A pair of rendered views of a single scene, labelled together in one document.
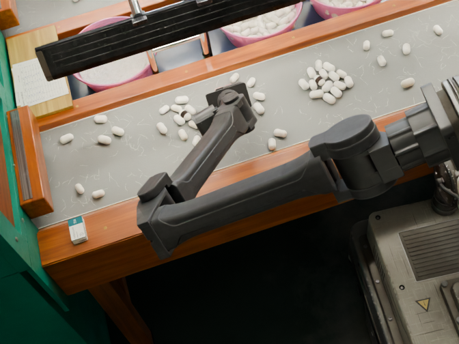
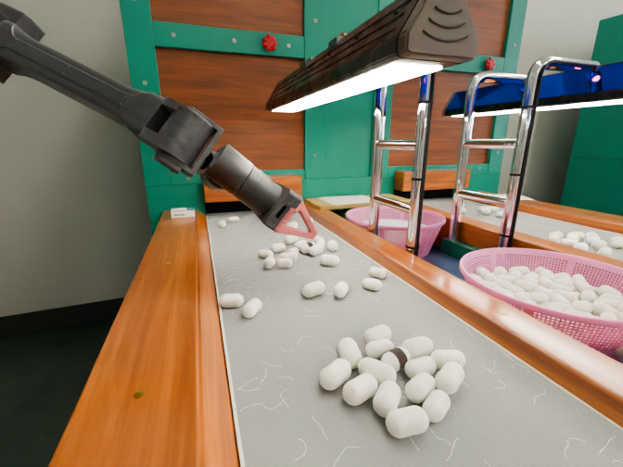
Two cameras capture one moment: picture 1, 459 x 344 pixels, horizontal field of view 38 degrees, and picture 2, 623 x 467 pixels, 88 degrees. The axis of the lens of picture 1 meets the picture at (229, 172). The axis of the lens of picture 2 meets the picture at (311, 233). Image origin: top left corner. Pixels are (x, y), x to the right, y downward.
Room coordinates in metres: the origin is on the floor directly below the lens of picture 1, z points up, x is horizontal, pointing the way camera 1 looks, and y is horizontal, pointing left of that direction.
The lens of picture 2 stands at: (0.97, -0.55, 0.97)
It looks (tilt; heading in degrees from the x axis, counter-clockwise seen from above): 16 degrees down; 77
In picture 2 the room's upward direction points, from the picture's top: straight up
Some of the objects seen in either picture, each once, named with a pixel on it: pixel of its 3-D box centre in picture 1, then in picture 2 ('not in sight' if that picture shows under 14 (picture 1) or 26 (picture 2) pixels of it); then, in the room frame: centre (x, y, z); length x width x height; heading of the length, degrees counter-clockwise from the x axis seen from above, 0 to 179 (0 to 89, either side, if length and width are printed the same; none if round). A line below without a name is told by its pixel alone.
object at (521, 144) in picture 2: not in sight; (513, 170); (1.60, 0.10, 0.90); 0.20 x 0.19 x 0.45; 97
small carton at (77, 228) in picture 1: (77, 230); (183, 212); (0.81, 0.39, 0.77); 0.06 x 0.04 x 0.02; 7
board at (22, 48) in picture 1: (38, 72); (358, 201); (1.36, 0.47, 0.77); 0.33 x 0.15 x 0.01; 7
